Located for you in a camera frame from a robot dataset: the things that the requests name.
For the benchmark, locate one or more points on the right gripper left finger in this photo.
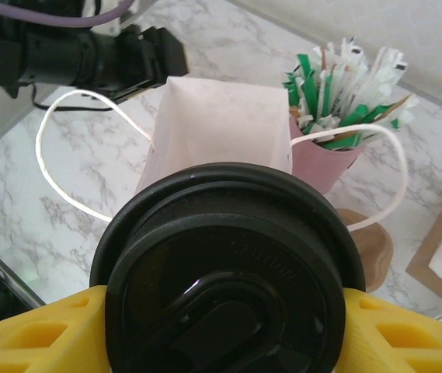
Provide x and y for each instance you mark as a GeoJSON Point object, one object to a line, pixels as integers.
{"type": "Point", "coordinates": [30, 342]}

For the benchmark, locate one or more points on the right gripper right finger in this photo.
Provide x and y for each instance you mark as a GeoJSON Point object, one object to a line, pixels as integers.
{"type": "Point", "coordinates": [407, 342]}

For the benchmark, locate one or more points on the white paper carry bag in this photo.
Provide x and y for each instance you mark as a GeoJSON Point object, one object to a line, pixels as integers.
{"type": "Point", "coordinates": [220, 124]}

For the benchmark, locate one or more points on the black coffee cup lid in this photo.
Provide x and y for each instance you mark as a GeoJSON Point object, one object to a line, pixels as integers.
{"type": "Point", "coordinates": [224, 272]}

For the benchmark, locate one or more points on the brown pulp cup carrier stack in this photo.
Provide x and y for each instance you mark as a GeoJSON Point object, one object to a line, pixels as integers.
{"type": "Point", "coordinates": [376, 252]}

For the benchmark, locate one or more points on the brown cardboard napkin box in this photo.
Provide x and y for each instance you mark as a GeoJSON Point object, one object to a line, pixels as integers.
{"type": "Point", "coordinates": [428, 241]}

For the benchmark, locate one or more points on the pink holder cup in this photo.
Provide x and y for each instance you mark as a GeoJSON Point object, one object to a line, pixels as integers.
{"type": "Point", "coordinates": [321, 167]}

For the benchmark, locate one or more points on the wrapped stirrers and sugar sticks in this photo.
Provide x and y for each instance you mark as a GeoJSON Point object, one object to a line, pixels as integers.
{"type": "Point", "coordinates": [345, 89]}

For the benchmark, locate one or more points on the aluminium front rail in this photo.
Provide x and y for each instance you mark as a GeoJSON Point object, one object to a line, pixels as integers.
{"type": "Point", "coordinates": [7, 268]}

